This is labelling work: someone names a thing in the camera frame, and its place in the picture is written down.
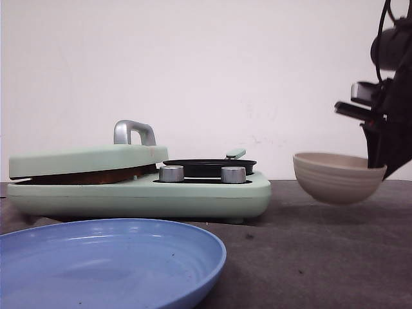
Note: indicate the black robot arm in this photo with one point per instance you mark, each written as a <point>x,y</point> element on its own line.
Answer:
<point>394,44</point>

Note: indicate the black frying pan green handle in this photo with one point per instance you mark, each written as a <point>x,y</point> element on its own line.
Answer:
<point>211,167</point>

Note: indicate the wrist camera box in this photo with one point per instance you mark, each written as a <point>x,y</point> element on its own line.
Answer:
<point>365,93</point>

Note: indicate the breakfast maker hinged lid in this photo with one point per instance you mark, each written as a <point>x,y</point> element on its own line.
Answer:
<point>134,145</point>

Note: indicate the right silver control knob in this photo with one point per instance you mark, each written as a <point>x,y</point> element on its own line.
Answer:
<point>233,175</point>

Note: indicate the silver control knob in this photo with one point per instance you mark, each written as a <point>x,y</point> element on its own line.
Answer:
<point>171,173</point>
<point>233,175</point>

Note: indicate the left silver control knob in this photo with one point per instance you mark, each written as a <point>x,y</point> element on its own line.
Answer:
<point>171,173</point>

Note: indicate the blue plate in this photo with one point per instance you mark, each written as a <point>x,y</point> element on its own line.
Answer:
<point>115,263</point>

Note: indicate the beige ribbed bowl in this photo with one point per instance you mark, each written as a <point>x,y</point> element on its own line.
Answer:
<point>337,179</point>

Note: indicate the mint green breakfast maker base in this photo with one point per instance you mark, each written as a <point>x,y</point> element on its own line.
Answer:
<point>146,197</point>

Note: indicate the toast bread slice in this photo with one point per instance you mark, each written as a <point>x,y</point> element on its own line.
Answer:
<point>95,177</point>

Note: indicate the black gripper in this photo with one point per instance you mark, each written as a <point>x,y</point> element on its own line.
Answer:
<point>387,125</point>

